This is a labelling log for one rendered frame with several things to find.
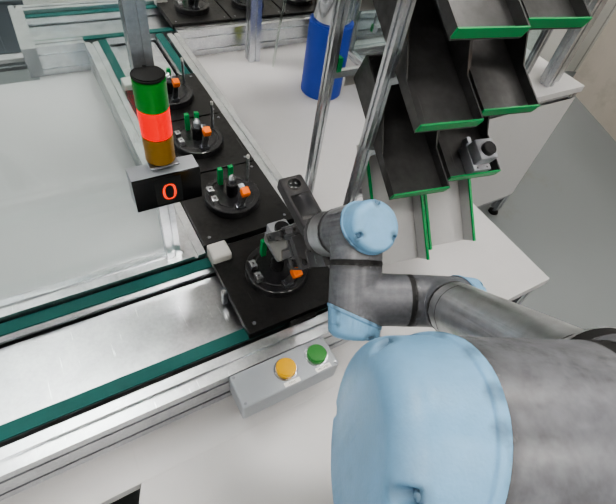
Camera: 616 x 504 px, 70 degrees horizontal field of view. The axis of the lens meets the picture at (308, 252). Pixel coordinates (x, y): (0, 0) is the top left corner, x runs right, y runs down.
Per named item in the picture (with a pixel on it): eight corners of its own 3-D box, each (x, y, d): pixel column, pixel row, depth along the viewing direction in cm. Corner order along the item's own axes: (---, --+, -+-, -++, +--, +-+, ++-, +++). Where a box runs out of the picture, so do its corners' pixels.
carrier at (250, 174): (294, 223, 113) (299, 187, 104) (204, 251, 104) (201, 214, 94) (254, 165, 126) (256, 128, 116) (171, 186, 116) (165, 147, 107)
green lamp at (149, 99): (173, 112, 69) (170, 82, 65) (141, 117, 67) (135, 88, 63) (163, 94, 71) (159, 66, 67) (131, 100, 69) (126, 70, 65)
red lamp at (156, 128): (176, 138, 72) (173, 112, 69) (146, 144, 70) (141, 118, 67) (167, 121, 75) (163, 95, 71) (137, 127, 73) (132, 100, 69)
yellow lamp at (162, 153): (179, 162, 76) (176, 139, 73) (150, 169, 74) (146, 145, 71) (170, 145, 79) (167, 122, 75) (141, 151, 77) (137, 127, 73)
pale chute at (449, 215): (464, 239, 113) (476, 240, 108) (419, 248, 109) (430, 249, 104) (454, 127, 109) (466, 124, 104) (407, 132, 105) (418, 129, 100)
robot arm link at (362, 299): (412, 343, 59) (414, 261, 60) (329, 341, 58) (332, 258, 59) (396, 336, 67) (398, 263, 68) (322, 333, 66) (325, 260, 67)
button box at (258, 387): (334, 375, 94) (339, 362, 89) (242, 420, 85) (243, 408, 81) (318, 348, 97) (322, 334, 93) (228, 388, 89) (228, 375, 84)
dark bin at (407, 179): (444, 191, 92) (464, 177, 85) (389, 200, 88) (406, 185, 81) (406, 75, 98) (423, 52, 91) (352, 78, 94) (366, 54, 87)
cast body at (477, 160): (482, 174, 97) (504, 160, 90) (466, 176, 96) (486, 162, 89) (471, 140, 99) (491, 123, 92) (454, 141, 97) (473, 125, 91)
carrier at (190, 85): (221, 117, 138) (220, 80, 129) (143, 132, 129) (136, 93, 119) (194, 78, 151) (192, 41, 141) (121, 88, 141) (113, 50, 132)
